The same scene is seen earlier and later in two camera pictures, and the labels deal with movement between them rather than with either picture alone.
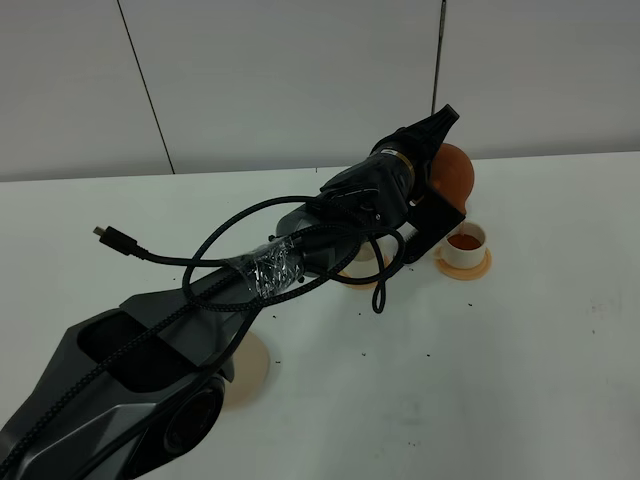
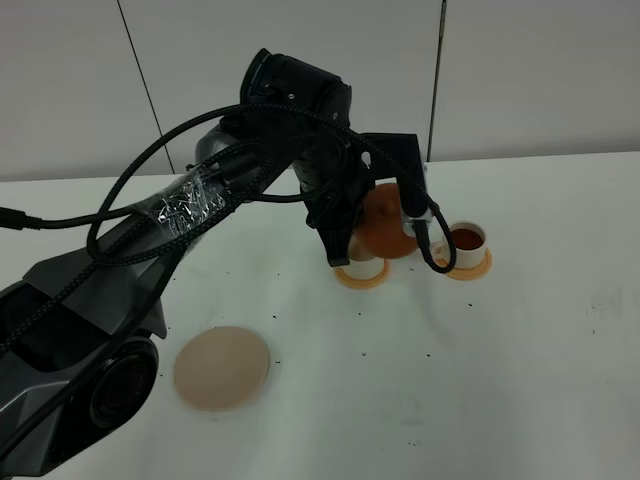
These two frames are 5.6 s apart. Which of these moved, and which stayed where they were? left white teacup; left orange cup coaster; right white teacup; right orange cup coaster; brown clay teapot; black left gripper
Moved: brown clay teapot; black left gripper
Stayed: right white teacup; left orange cup coaster; left white teacup; right orange cup coaster
